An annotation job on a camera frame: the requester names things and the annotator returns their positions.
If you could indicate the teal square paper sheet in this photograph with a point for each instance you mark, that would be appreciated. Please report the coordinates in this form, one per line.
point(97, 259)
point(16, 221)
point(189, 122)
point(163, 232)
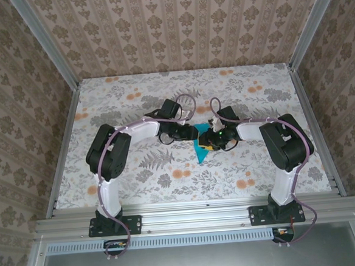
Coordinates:
point(201, 154)

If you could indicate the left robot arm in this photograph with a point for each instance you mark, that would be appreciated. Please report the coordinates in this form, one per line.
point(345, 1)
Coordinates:
point(109, 156)

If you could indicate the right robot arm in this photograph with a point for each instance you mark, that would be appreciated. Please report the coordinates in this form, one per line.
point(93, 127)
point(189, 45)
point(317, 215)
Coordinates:
point(288, 149)

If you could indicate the grey metal sheet panel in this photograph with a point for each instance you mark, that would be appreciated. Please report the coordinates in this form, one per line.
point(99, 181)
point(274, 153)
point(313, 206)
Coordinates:
point(198, 262)

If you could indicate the floral patterned table mat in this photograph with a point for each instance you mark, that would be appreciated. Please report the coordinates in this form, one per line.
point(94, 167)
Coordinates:
point(116, 91)

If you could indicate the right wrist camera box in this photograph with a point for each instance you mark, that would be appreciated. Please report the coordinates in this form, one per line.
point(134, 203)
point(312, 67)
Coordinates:
point(216, 123)

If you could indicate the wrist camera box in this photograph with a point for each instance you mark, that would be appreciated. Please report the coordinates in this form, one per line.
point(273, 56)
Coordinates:
point(186, 114)
point(216, 123)

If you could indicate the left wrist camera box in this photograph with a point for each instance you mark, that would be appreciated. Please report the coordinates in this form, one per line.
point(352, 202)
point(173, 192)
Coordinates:
point(186, 114)

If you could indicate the aluminium mounting rail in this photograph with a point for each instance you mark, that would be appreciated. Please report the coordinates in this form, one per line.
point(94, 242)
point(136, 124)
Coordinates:
point(195, 217)

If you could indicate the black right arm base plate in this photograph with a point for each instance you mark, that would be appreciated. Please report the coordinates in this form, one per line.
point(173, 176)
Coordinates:
point(256, 215)

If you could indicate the aluminium side rail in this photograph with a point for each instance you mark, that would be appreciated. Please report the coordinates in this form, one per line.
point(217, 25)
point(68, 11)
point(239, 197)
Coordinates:
point(317, 129)
point(64, 147)

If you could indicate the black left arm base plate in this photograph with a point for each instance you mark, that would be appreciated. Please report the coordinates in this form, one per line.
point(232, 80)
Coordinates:
point(135, 224)

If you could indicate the aluminium frame post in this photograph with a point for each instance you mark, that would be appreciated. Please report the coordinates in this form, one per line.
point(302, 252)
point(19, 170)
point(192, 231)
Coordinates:
point(313, 23)
point(46, 44)

